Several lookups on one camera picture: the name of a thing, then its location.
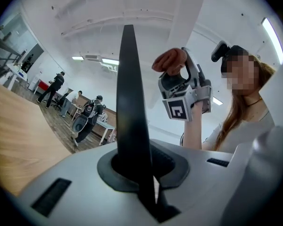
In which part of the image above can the white side table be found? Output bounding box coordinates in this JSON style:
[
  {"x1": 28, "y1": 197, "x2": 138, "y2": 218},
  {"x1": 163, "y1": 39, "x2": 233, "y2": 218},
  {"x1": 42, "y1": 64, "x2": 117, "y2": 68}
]
[{"x1": 96, "y1": 120, "x2": 117, "y2": 146}]

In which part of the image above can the thin dark necklace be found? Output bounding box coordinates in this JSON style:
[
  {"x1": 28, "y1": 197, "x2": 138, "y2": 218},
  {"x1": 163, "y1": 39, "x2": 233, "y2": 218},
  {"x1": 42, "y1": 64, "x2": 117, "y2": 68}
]
[{"x1": 246, "y1": 97, "x2": 263, "y2": 107}]

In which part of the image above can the black round device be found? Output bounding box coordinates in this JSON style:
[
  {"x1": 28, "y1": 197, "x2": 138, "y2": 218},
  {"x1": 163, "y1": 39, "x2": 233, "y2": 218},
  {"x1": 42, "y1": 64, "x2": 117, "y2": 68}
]
[{"x1": 72, "y1": 115, "x2": 89, "y2": 134}]

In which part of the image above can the person's head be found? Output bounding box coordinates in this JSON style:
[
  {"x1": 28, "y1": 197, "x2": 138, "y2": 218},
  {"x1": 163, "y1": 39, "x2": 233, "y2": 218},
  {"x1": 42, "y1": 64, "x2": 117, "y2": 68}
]
[{"x1": 220, "y1": 47, "x2": 261, "y2": 97}]

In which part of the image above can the ceiling air conditioner unit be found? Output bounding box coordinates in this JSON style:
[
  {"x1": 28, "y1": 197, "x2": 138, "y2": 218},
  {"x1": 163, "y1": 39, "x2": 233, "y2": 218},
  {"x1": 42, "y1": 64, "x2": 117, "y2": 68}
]
[{"x1": 84, "y1": 54, "x2": 102, "y2": 62}]

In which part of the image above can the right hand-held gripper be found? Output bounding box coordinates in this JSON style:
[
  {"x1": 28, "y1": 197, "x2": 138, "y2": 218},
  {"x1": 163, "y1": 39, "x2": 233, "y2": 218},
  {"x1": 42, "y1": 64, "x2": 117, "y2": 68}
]
[{"x1": 158, "y1": 47, "x2": 214, "y2": 122}]

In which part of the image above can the person's right forearm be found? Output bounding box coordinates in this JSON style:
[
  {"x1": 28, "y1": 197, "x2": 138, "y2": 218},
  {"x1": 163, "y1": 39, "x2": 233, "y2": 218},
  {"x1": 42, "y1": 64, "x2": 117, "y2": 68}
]
[{"x1": 182, "y1": 102, "x2": 204, "y2": 150}]

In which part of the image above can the red cabinet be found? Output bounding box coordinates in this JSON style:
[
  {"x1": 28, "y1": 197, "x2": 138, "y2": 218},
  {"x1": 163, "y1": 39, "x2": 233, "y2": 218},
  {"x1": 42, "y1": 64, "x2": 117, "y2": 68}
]
[{"x1": 37, "y1": 78, "x2": 50, "y2": 92}]

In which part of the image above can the brown wiping cloth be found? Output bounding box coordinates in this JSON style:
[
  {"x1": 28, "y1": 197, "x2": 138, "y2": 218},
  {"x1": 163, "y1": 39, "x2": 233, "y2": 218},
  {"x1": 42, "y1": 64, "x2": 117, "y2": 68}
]
[{"x1": 152, "y1": 48, "x2": 188, "y2": 77}]

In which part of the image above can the black head-mounted camera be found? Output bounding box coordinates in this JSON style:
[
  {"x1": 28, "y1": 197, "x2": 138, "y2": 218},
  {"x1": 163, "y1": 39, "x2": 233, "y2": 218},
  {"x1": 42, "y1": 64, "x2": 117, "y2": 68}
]
[{"x1": 211, "y1": 40, "x2": 250, "y2": 63}]

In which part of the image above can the black backpack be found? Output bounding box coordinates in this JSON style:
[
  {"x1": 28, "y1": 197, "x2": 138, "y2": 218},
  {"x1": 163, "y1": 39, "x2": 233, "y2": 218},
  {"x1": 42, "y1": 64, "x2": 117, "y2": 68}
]
[{"x1": 83, "y1": 99, "x2": 98, "y2": 119}]

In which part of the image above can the person's grey shirt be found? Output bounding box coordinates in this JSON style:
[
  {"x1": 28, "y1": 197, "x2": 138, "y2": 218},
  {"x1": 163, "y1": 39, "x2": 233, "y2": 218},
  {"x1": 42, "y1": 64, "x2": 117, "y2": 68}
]
[{"x1": 201, "y1": 109, "x2": 277, "y2": 153}]

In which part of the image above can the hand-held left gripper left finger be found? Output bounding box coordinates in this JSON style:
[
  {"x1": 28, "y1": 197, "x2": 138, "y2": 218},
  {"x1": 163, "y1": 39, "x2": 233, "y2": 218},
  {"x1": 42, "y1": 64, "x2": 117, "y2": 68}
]
[{"x1": 4, "y1": 142, "x2": 161, "y2": 226}]

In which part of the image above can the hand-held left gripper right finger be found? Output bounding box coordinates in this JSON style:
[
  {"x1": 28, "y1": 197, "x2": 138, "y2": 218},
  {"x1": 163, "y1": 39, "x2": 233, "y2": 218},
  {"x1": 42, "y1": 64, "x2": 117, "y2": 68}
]
[{"x1": 150, "y1": 123, "x2": 283, "y2": 226}]

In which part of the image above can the black office chair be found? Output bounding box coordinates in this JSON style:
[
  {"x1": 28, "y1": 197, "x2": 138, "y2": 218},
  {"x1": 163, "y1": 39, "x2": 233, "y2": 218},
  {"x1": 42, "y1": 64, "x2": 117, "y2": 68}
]
[{"x1": 52, "y1": 95, "x2": 62, "y2": 110}]

